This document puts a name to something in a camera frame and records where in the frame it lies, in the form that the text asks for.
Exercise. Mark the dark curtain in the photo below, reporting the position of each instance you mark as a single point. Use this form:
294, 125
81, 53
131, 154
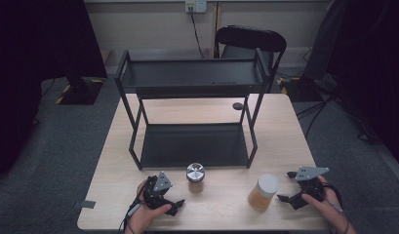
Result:
376, 65
31, 65

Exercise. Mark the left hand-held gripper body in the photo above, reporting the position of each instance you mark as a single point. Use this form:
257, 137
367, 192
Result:
152, 195

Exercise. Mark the black folding chair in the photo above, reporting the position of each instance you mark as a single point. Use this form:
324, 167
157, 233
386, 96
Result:
249, 37

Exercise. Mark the white wall outlet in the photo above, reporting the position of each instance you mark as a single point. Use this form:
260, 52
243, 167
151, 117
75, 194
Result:
195, 5

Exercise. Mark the black metal two-tier rack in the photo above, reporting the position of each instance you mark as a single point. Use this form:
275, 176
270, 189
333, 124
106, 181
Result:
193, 146

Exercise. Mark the dark round table cap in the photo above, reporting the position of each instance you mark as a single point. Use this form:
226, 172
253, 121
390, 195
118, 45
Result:
238, 106

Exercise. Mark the white lid glass spice jar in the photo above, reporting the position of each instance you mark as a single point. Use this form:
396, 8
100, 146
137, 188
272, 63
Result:
263, 195

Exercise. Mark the silver lid glass spice jar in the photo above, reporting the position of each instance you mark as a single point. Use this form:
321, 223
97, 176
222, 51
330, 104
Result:
195, 177

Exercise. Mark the person's right hand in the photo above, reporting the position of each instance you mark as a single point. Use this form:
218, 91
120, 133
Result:
328, 209

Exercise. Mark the person's left hand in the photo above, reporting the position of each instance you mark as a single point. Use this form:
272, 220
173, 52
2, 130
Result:
143, 216

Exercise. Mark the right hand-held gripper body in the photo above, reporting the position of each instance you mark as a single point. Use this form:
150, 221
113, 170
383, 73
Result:
311, 188

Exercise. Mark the grey tape piece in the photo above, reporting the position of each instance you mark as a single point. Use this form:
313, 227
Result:
85, 204

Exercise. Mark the black stand base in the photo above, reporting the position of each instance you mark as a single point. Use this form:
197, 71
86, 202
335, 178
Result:
83, 92
301, 91

